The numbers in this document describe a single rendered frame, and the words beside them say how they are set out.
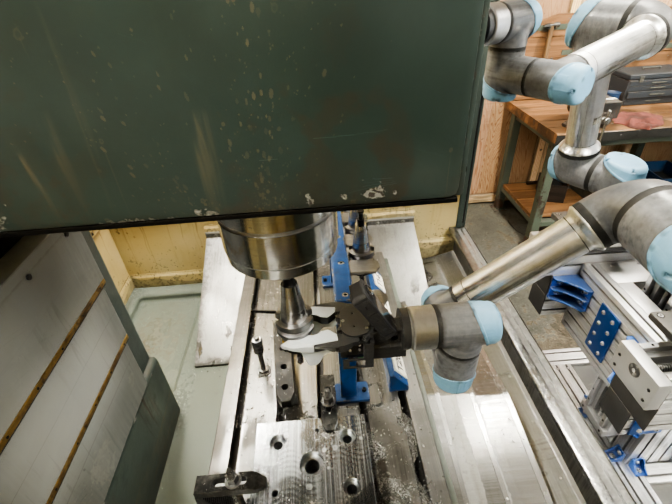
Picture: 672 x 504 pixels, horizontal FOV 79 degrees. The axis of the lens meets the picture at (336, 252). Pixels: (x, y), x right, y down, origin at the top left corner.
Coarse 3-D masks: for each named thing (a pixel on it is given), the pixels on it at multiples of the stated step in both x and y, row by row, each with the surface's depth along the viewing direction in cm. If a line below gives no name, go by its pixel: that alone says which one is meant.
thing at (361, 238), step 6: (360, 228) 92; (366, 228) 92; (354, 234) 94; (360, 234) 92; (366, 234) 93; (354, 240) 94; (360, 240) 93; (366, 240) 94; (354, 246) 95; (360, 246) 94; (366, 246) 94; (360, 252) 94; (366, 252) 95
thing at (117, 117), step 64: (0, 0) 29; (64, 0) 29; (128, 0) 30; (192, 0) 30; (256, 0) 30; (320, 0) 30; (384, 0) 31; (448, 0) 31; (0, 64) 31; (64, 64) 32; (128, 64) 32; (192, 64) 32; (256, 64) 33; (320, 64) 33; (384, 64) 33; (448, 64) 34; (0, 128) 34; (64, 128) 34; (128, 128) 35; (192, 128) 35; (256, 128) 36; (320, 128) 36; (384, 128) 36; (448, 128) 37; (0, 192) 37; (64, 192) 38; (128, 192) 38; (192, 192) 39; (256, 192) 39; (320, 192) 40; (384, 192) 40; (448, 192) 41
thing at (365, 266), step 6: (372, 258) 95; (354, 264) 93; (360, 264) 93; (366, 264) 93; (372, 264) 93; (378, 264) 93; (354, 270) 91; (360, 270) 91; (366, 270) 91; (372, 270) 91
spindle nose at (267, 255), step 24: (288, 216) 46; (312, 216) 48; (336, 216) 54; (240, 240) 49; (264, 240) 48; (288, 240) 48; (312, 240) 50; (336, 240) 55; (240, 264) 52; (264, 264) 50; (288, 264) 50; (312, 264) 52
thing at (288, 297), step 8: (296, 280) 62; (288, 288) 61; (296, 288) 62; (280, 296) 63; (288, 296) 62; (296, 296) 62; (280, 304) 64; (288, 304) 62; (296, 304) 62; (304, 304) 65; (280, 312) 64; (288, 312) 63; (296, 312) 63; (304, 312) 64; (288, 320) 64; (296, 320) 64
